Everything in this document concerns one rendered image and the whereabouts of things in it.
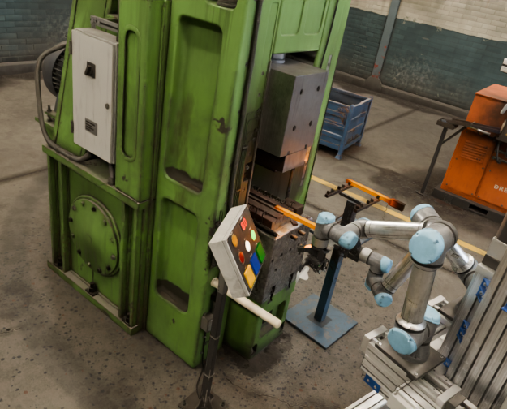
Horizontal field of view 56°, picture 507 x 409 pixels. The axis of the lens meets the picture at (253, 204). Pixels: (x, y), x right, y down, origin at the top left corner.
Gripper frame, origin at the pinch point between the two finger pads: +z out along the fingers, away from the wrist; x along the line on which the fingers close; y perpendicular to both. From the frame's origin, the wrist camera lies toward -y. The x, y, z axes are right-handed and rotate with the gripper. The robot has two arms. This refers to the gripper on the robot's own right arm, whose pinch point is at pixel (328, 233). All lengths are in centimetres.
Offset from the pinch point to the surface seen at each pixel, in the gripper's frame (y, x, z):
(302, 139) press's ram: -43, 0, 27
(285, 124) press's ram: -53, -17, 28
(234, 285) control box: 1, -70, 5
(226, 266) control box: -8, -72, 9
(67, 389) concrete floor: 99, -104, 79
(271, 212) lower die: 1.3, -5.6, 33.6
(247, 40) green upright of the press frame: -90, -38, 41
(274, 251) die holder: 17.1, -14.1, 21.8
